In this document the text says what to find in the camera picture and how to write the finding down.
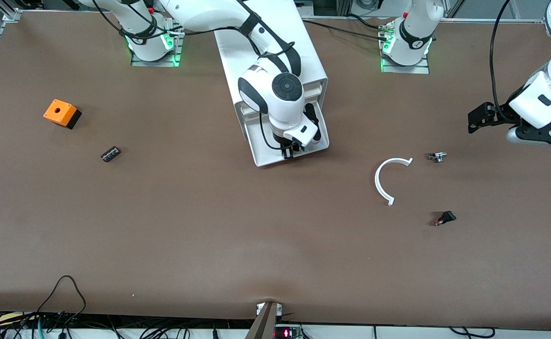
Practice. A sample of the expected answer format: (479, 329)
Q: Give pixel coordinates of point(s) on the black terminal block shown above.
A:
(110, 154)

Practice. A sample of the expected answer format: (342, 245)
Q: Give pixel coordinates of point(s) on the brown camera stand pole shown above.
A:
(263, 327)

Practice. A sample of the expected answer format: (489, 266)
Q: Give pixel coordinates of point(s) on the yellow tag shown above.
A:
(9, 318)

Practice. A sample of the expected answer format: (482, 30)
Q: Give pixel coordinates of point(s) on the small metal connector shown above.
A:
(437, 157)

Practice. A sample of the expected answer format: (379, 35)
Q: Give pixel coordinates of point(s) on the white clamp bracket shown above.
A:
(260, 308)

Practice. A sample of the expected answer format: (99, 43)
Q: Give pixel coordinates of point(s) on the black rocker switch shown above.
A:
(447, 217)

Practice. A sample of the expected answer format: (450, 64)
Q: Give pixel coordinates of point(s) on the orange box with black base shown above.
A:
(59, 113)

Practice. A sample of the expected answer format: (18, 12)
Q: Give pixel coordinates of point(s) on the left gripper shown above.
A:
(502, 114)

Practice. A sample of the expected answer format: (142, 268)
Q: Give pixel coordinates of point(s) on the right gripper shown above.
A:
(282, 141)

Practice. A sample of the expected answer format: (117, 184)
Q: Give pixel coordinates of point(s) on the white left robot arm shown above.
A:
(412, 37)

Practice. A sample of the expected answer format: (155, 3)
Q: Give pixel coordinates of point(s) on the white drawer cabinet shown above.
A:
(312, 52)

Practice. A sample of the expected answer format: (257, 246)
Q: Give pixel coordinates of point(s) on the red LED display module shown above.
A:
(287, 333)

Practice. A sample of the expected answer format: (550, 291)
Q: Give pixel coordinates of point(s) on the white curved plastic arc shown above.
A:
(377, 181)

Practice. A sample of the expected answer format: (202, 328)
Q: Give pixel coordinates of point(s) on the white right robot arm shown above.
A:
(280, 113)

